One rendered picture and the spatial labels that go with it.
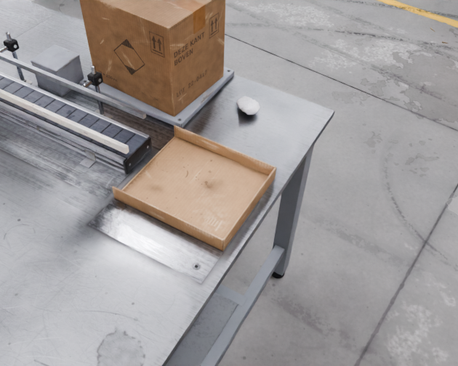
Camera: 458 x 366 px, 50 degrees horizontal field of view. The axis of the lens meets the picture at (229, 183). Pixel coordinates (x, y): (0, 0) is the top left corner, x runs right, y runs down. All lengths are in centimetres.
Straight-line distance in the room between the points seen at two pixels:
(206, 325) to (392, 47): 238
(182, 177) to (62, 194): 29
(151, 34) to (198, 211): 45
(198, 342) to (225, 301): 17
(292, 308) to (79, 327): 112
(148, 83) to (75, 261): 53
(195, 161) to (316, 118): 38
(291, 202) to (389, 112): 138
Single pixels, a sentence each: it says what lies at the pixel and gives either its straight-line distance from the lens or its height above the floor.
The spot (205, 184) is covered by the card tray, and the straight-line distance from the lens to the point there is 122.
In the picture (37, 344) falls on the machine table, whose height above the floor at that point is 83.
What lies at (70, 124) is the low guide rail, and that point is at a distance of 130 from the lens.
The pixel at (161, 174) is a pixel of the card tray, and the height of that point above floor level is 83.
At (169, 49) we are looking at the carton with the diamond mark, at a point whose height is 106.
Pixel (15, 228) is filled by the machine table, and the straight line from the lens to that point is 121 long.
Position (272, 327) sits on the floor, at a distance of 195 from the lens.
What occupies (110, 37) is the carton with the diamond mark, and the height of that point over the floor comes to 102.
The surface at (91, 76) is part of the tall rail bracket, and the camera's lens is 135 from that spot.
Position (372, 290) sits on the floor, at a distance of 211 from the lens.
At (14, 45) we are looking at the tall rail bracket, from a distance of 155.
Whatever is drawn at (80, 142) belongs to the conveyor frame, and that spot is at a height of 87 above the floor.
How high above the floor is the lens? 173
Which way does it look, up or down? 47 degrees down
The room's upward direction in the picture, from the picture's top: 3 degrees clockwise
